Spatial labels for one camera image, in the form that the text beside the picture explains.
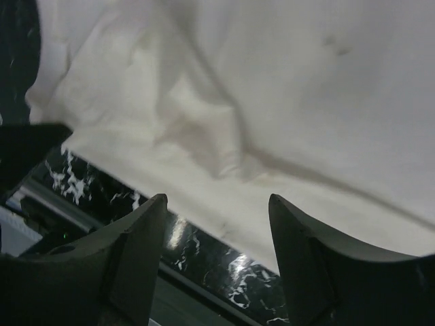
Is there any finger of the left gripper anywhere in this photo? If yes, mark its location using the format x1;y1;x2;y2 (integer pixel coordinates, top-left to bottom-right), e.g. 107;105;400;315
1;123;72;200

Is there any cream white t shirt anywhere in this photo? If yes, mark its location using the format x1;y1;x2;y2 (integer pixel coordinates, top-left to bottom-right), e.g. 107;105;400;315
26;1;434;271

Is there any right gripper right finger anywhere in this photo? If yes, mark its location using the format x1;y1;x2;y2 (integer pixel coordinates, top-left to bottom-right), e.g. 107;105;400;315
268;194;434;325

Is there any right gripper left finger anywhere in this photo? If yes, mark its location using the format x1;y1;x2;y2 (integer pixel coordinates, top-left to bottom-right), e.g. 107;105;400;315
1;194;167;325

